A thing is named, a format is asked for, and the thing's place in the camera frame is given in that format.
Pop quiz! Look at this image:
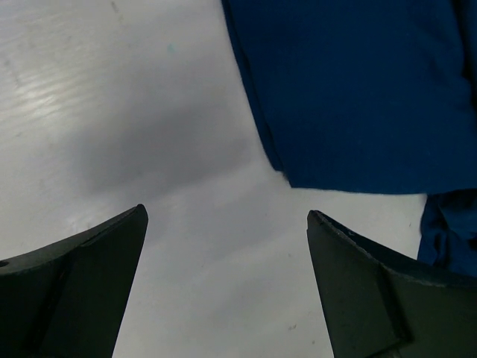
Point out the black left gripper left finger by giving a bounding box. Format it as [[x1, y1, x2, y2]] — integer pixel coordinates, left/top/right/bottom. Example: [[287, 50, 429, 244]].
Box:
[[1, 204, 148, 358]]

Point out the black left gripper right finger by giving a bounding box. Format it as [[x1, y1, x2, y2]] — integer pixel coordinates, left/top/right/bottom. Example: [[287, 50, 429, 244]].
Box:
[[307, 210, 476, 358]]

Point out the blue Mickey Mouse t-shirt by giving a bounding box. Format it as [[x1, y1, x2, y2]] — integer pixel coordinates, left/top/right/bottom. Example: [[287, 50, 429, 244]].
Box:
[[222, 0, 476, 276]]

